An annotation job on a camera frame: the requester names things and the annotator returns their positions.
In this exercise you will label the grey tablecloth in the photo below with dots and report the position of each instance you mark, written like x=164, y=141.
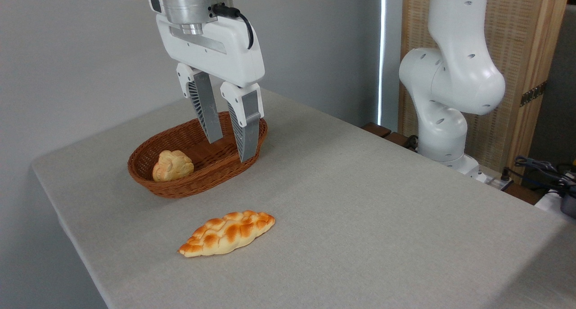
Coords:
x=360, y=210

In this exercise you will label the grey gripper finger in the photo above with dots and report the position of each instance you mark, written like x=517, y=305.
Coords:
x=248, y=120
x=208, y=106

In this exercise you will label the round golden bread roll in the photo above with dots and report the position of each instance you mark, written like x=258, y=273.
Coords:
x=173, y=166

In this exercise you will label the brown oval wicker basket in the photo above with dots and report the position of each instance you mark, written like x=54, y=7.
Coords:
x=211, y=165

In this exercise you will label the brass screen hinge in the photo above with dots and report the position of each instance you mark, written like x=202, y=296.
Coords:
x=533, y=94

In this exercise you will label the silver metal wrist flange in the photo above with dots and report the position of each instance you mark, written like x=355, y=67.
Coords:
x=189, y=3

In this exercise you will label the white box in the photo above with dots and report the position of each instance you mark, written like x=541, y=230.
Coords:
x=548, y=202

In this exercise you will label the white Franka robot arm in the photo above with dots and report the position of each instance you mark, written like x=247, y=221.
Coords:
x=454, y=75

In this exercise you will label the wood and rattan folding screen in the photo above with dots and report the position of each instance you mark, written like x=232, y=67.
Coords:
x=522, y=30

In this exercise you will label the dark grey device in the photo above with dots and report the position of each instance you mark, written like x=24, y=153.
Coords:
x=569, y=204

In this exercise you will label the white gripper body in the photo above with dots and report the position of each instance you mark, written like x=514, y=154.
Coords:
x=234, y=52

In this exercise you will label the long braided bread loaf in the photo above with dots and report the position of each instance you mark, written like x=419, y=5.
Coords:
x=227, y=234

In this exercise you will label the dark brown wooden slat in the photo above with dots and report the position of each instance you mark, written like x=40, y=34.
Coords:
x=397, y=139
x=376, y=129

